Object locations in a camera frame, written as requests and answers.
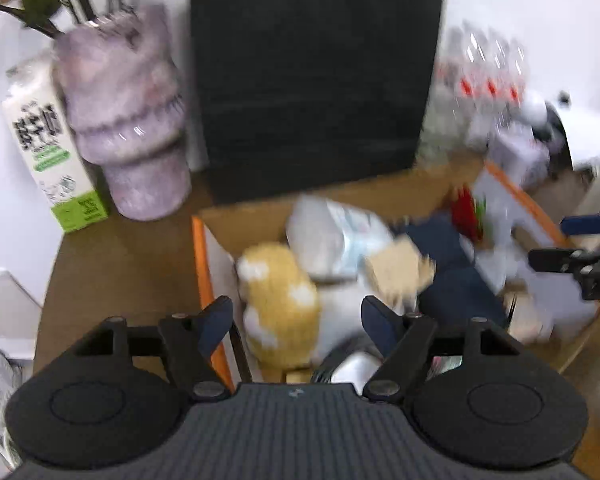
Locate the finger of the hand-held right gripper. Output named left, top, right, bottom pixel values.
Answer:
left=527, top=246, right=600, bottom=273
left=560, top=211, right=600, bottom=237

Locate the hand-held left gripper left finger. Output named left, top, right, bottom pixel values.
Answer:
left=75, top=295, right=236, bottom=401

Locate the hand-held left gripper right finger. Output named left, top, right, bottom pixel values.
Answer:
left=361, top=295, right=531, bottom=403

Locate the white cube charger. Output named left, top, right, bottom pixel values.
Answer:
left=330, top=350, right=383, bottom=383

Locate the white and yellow plush hamster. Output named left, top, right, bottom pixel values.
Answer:
left=235, top=242, right=381, bottom=371

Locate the navy zip pouch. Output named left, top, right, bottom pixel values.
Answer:
left=395, top=217, right=511, bottom=331

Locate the clear plastic bottle white label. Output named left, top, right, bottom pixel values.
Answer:
left=285, top=196, right=396, bottom=283

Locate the red artificial rose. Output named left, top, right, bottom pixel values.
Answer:
left=450, top=187, right=488, bottom=243

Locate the red cardboard box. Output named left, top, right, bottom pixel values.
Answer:
left=191, top=160, right=600, bottom=386

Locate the wooden desktop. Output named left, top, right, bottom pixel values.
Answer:
left=0, top=150, right=600, bottom=480

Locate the shiny green wrapper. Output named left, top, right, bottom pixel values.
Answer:
left=427, top=355, right=463, bottom=381

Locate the white flat stand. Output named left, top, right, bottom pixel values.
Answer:
left=545, top=102, right=600, bottom=171

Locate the grey metal tin box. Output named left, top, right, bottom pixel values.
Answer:
left=487, top=122, right=551, bottom=191

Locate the white round device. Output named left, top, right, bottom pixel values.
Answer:
left=520, top=89, right=551, bottom=136

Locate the clear water bottle red label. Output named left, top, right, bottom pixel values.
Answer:
left=500, top=40, right=528, bottom=116
left=472, top=30, right=506, bottom=121
left=435, top=25, right=481, bottom=111

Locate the white flat box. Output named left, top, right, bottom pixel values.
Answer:
left=0, top=262, right=43, bottom=361

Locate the purple ceramic vase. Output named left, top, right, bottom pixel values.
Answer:
left=52, top=5, right=193, bottom=222

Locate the white and green milk carton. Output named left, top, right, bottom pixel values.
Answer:
left=1, top=55, right=110, bottom=234

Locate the black chair back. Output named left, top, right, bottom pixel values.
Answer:
left=187, top=0, right=446, bottom=206

